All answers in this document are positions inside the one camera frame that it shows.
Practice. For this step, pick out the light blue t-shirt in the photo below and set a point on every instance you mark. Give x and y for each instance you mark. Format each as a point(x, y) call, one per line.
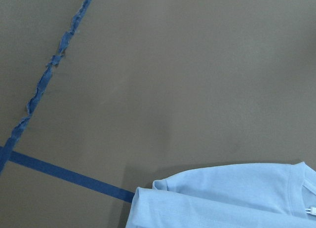
point(255, 195)

